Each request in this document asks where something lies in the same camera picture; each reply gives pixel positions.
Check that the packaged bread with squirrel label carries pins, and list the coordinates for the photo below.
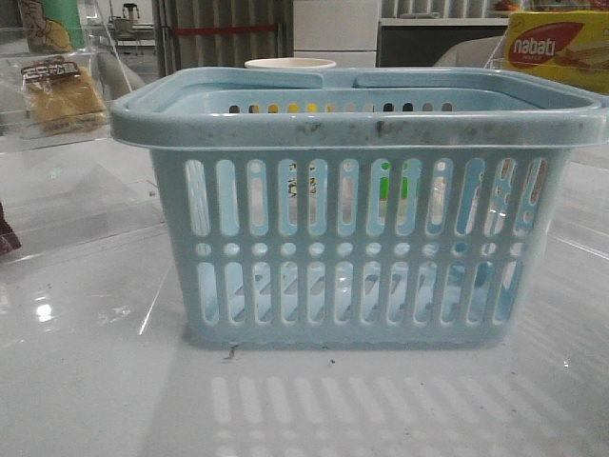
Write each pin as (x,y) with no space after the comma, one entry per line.
(61,97)

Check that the yellow nabati wafer box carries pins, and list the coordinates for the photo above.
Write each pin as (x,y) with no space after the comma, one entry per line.
(591,23)

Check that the dark red snack bag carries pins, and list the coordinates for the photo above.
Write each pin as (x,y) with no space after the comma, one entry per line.
(8,239)

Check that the fruit plate on counter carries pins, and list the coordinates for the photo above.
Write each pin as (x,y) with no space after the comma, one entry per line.
(505,7)

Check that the white cabinet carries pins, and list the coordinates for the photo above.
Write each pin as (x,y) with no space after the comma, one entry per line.
(345,32)

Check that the green cartoon drink bottle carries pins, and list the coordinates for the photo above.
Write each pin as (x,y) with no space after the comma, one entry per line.
(52,25)

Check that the clear acrylic left shelf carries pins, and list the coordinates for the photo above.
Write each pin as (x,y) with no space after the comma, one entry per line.
(69,189)

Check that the red barrier belt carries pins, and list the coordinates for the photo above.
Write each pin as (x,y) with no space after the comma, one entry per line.
(224,30)

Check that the light blue plastic basket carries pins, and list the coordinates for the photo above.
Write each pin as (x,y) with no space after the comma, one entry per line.
(357,207)

